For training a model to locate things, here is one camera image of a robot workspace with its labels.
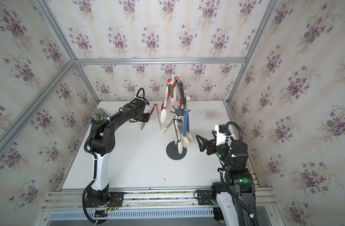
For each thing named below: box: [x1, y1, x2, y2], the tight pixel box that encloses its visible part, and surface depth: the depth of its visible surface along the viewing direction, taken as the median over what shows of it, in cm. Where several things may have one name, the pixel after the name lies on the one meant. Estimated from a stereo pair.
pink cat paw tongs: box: [167, 85, 176, 107], surface depth 80 cm
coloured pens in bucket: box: [89, 111, 106, 123], surface depth 97 cm
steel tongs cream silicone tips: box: [174, 115, 183, 155], surface depth 66 cm
